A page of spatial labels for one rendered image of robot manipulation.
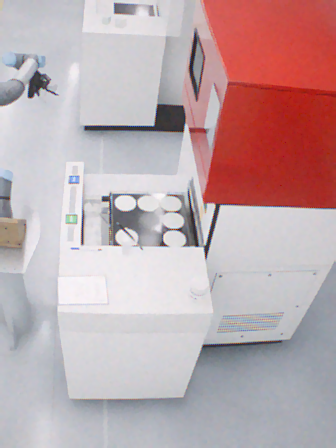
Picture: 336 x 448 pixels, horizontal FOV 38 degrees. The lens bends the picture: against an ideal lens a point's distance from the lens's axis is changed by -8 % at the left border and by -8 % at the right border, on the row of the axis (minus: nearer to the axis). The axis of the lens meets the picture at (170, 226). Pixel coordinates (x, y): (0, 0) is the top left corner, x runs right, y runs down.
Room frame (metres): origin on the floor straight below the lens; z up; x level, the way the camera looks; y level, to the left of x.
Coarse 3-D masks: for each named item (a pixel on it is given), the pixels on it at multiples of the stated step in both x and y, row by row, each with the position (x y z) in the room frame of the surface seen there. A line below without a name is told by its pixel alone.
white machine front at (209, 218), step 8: (184, 136) 2.28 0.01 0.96; (184, 144) 2.25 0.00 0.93; (184, 152) 2.21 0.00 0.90; (192, 152) 2.04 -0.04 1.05; (184, 160) 2.18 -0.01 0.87; (192, 160) 2.01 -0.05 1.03; (184, 168) 2.15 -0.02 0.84; (192, 168) 1.98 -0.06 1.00; (192, 176) 1.94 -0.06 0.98; (200, 192) 1.76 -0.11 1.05; (200, 200) 1.72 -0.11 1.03; (200, 208) 1.70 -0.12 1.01; (208, 208) 1.58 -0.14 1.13; (216, 208) 1.52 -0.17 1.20; (208, 216) 1.56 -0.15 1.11; (216, 216) 1.52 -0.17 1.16; (208, 224) 1.53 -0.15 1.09; (208, 232) 1.52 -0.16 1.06; (208, 240) 1.52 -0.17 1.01; (208, 248) 1.52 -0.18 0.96
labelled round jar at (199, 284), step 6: (198, 276) 1.28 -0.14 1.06; (204, 276) 1.28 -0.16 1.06; (192, 282) 1.24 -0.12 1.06; (198, 282) 1.25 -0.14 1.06; (204, 282) 1.25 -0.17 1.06; (192, 288) 1.23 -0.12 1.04; (198, 288) 1.22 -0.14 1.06; (204, 288) 1.23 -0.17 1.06; (192, 294) 1.22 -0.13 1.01; (198, 294) 1.22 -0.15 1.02; (204, 294) 1.23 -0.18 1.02; (192, 300) 1.22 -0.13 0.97; (198, 300) 1.22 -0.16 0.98
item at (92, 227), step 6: (90, 204) 1.73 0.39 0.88; (96, 204) 1.74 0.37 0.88; (90, 216) 1.66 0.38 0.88; (96, 216) 1.66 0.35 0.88; (90, 222) 1.62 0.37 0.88; (96, 222) 1.63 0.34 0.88; (84, 228) 1.58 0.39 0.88; (90, 228) 1.58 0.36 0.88; (96, 228) 1.59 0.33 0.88; (84, 234) 1.54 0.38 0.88; (90, 234) 1.55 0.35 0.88; (96, 234) 1.55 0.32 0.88; (84, 240) 1.51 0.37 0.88; (90, 240) 1.51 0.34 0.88; (96, 240) 1.52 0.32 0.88
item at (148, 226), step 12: (120, 216) 1.67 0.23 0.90; (132, 216) 1.69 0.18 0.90; (144, 216) 1.70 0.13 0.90; (156, 216) 1.71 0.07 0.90; (132, 228) 1.61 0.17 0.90; (144, 228) 1.62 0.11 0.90; (156, 228) 1.64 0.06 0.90; (168, 228) 1.65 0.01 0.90; (180, 228) 1.66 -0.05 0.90; (144, 240) 1.55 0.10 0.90; (156, 240) 1.57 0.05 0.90
